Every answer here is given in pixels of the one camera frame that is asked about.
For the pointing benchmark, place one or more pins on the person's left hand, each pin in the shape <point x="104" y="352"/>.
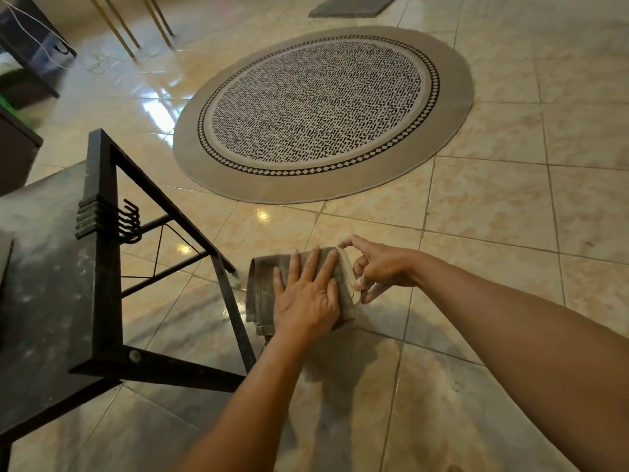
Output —
<point x="305" y="304"/>

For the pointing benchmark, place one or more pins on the person's right hand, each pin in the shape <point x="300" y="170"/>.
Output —
<point x="388" y="267"/>

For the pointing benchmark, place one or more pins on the person's left middle finger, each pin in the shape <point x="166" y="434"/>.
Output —
<point x="311" y="265"/>

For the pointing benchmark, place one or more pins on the person's left thumb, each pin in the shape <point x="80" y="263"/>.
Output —
<point x="334" y="295"/>

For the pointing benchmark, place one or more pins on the person's left little finger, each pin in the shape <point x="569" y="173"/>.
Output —
<point x="278" y="286"/>

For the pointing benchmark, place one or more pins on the person's right thumb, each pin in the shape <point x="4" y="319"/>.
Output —
<point x="362" y="266"/>

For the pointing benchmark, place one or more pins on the grey-brown cleaning cloth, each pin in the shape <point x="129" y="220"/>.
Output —
<point x="260" y="289"/>

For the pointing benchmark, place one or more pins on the person's right forearm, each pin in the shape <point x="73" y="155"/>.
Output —
<point x="521" y="348"/>

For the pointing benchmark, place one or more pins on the person's left forearm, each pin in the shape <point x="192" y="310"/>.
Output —
<point x="245" y="412"/>

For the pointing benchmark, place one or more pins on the round patterned beige rug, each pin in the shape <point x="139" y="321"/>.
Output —
<point x="322" y="112"/>

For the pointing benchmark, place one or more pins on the black metal hook set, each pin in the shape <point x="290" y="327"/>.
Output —
<point x="115" y="220"/>

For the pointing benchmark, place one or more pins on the grey rectangular doormat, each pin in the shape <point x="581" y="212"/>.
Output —
<point x="353" y="4"/>

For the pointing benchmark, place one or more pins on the dark brown cabinet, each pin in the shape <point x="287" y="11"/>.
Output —
<point x="17" y="152"/>

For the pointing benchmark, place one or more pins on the gold metal chair legs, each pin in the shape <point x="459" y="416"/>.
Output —
<point x="128" y="24"/>

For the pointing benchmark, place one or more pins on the black low shelf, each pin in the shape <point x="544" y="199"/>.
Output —
<point x="29" y="39"/>

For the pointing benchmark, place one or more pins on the black metal frame table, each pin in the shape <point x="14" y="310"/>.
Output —
<point x="54" y="289"/>

